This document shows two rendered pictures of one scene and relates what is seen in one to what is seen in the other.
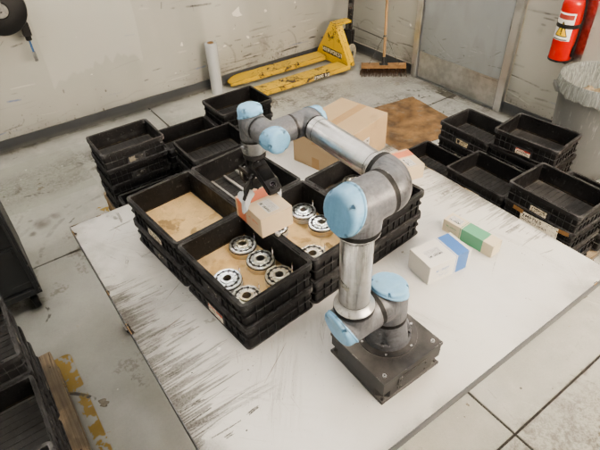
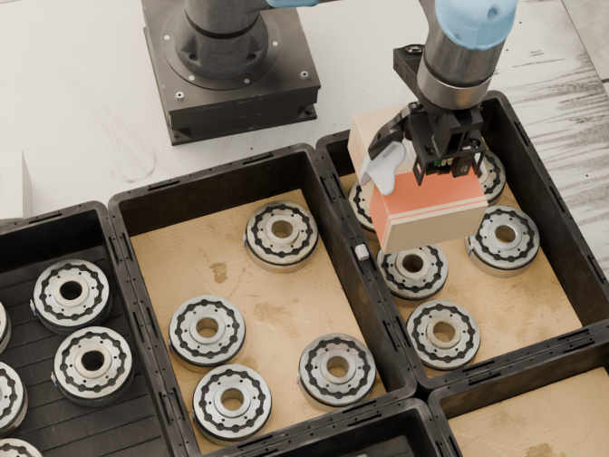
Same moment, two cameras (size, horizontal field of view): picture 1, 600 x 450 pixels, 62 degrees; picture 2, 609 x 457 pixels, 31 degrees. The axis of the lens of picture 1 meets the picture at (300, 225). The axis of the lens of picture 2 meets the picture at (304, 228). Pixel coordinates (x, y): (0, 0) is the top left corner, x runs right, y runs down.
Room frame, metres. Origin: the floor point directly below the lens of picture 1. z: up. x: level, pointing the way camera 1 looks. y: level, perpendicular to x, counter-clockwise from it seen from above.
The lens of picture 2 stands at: (2.05, 0.16, 2.21)
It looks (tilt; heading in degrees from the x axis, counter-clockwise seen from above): 61 degrees down; 193
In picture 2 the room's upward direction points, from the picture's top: 7 degrees clockwise
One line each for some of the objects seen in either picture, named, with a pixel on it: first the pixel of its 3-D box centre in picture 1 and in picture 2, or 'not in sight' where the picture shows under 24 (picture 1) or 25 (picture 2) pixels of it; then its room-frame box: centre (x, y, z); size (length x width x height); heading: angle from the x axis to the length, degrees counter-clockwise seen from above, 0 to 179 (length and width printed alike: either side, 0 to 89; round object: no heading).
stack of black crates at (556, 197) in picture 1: (548, 222); not in sight; (2.03, -1.32, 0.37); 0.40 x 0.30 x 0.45; 34
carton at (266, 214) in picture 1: (263, 210); (414, 174); (1.32, 0.12, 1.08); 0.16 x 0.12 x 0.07; 34
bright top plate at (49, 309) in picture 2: not in sight; (72, 292); (1.52, -0.28, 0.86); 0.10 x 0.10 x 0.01
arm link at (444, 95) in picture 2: (253, 145); (458, 72); (1.33, 0.13, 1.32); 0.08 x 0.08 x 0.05
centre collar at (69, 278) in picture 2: not in sight; (71, 291); (1.52, -0.28, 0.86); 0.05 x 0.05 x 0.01
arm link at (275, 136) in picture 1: (274, 133); not in sight; (1.26, 0.06, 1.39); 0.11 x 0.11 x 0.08; 34
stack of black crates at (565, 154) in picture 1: (528, 163); not in sight; (2.59, -1.43, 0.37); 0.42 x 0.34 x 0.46; 34
